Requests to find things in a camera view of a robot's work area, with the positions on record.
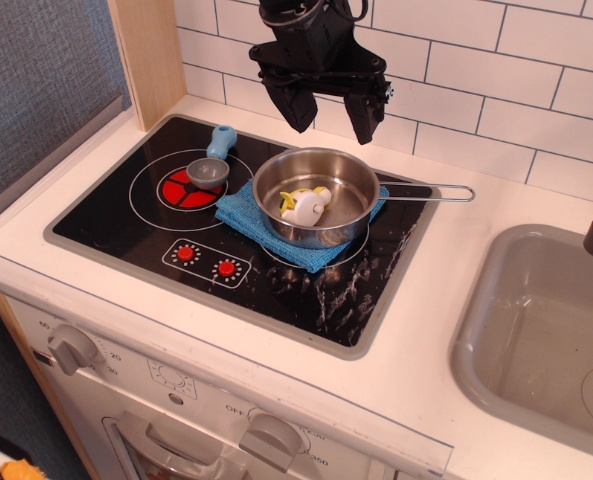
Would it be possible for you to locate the orange object at corner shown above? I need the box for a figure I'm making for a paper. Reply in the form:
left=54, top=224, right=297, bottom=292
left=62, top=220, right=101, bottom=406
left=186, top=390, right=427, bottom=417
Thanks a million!
left=0, top=459, right=47, bottom=480

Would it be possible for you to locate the grey sink basin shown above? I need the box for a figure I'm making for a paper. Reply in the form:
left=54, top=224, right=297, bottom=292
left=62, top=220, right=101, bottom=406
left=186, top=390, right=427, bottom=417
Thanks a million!
left=451, top=224, right=593, bottom=455

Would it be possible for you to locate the black toy stove top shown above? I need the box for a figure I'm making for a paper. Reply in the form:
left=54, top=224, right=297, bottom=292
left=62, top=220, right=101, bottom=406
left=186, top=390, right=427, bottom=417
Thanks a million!
left=45, top=116, right=436, bottom=360

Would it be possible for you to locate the blue cloth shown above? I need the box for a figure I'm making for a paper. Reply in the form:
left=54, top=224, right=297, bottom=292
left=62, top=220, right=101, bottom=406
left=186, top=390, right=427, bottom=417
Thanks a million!
left=216, top=177, right=390, bottom=273

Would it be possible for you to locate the grey oven door handle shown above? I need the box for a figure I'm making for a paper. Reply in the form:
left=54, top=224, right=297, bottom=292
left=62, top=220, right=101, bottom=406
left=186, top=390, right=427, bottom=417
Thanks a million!
left=114, top=412, right=248, bottom=479

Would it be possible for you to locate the right red stove knob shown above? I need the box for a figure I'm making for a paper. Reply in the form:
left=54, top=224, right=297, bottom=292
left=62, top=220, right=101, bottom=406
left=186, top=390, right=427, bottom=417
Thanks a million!
left=217, top=260, right=237, bottom=278

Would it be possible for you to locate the white toy vegetable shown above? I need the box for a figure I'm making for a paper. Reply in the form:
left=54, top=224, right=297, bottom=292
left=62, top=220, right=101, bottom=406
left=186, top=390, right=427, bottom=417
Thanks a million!
left=279, top=186, right=332, bottom=227

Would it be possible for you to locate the grey oven knob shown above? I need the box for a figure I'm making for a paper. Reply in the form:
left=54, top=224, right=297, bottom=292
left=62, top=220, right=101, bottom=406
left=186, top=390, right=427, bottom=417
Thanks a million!
left=239, top=414, right=304, bottom=473
left=48, top=325, right=98, bottom=376

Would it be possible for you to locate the blue and grey toy spoon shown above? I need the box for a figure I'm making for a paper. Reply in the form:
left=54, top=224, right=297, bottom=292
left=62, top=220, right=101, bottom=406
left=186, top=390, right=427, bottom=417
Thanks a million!
left=186, top=125, right=237, bottom=190

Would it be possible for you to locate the left red stove knob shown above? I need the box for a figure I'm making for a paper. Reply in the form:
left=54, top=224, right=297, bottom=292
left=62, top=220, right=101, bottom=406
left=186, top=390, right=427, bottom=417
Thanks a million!
left=177, top=245, right=195, bottom=262

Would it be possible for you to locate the right grey oven knob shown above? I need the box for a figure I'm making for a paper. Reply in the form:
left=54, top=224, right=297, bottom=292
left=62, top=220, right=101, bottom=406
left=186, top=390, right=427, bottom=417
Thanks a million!
left=239, top=414, right=304, bottom=473

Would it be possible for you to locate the stainless steel pan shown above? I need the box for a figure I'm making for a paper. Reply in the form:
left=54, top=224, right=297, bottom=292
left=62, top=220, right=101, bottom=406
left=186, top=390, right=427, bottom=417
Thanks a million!
left=252, top=147, right=475, bottom=249

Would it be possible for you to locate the left grey oven knob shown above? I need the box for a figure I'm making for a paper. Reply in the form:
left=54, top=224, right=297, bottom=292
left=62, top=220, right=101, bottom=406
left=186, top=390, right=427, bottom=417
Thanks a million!
left=48, top=325, right=98, bottom=376

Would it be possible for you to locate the red stove knob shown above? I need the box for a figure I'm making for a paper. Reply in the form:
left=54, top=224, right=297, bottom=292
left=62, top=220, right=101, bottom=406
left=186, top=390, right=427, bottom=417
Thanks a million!
left=217, top=260, right=237, bottom=278
left=177, top=245, right=195, bottom=262

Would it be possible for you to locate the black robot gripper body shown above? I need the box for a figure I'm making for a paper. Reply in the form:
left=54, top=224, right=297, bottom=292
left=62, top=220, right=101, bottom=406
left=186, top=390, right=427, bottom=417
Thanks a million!
left=249, top=1, right=390, bottom=103

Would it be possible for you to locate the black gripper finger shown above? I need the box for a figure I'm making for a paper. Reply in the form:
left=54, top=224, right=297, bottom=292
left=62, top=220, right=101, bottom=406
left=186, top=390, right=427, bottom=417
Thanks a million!
left=344, top=94, right=385, bottom=145
left=264, top=80, right=318, bottom=133

